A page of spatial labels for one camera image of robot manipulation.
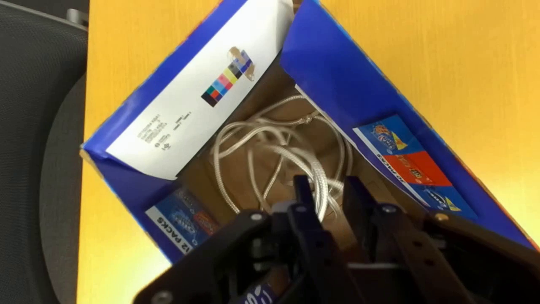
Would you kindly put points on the blue snack cardboard box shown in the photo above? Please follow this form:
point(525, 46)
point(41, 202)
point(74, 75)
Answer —
point(338, 68)

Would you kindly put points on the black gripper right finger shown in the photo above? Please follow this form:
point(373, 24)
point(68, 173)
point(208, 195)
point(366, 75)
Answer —
point(388, 247)

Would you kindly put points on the large gray office chair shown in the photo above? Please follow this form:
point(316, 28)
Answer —
point(56, 197)

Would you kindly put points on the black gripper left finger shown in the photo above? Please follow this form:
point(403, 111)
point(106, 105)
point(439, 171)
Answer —
point(309, 247)

